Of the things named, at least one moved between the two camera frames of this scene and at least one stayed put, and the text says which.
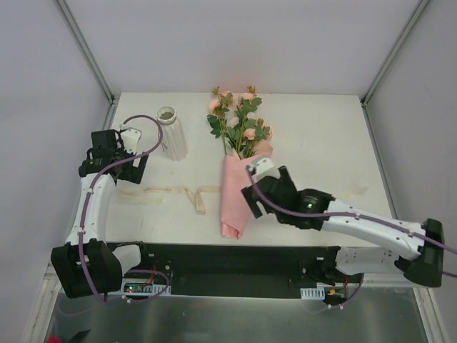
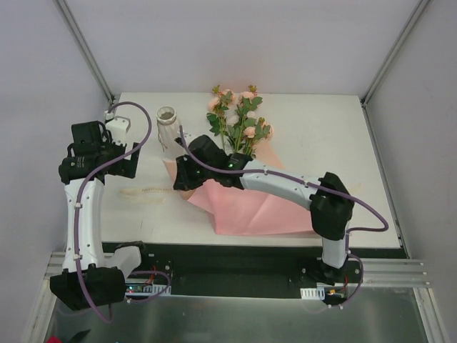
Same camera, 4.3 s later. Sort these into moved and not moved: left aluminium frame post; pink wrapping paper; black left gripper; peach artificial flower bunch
Moved: pink wrapping paper; black left gripper
Not moved: peach artificial flower bunch; left aluminium frame post
